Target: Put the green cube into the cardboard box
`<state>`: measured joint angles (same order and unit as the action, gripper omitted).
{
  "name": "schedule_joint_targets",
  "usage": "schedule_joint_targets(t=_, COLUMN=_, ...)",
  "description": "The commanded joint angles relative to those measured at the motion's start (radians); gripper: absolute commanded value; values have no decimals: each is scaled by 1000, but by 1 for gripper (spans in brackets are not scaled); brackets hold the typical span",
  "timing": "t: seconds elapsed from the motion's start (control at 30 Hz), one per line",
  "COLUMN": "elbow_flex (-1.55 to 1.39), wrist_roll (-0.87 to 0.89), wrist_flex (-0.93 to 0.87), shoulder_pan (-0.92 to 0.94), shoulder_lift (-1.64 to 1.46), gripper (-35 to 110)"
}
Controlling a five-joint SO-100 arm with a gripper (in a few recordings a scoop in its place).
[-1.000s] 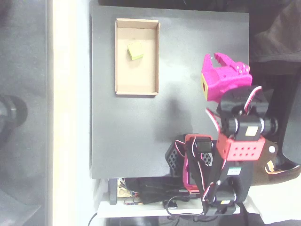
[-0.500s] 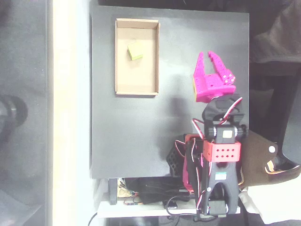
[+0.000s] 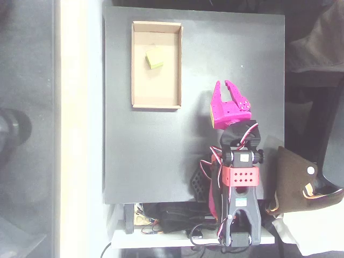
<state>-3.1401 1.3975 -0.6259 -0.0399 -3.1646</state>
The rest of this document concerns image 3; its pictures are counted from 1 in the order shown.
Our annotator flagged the small wooden electronics board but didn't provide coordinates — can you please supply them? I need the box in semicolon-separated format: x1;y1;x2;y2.
134;204;160;227

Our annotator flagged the green cube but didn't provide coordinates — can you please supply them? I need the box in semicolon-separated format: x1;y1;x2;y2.
145;48;164;69

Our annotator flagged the grey fabric garment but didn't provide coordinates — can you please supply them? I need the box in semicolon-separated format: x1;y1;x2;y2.
284;0;344;75

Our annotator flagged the black power adapter bundle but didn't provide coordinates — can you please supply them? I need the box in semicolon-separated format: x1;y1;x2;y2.
155;203;217;234

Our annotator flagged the brown felt bag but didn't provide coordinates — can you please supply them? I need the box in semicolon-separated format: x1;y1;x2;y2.
264;146;344;218

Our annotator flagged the cardboard box tray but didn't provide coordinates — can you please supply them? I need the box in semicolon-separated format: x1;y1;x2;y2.
131;20;184;110

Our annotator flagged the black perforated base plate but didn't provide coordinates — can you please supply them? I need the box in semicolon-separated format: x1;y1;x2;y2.
189;168;212;204

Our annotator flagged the white shelf board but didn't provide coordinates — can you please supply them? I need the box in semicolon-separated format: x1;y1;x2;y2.
111;228;275;249

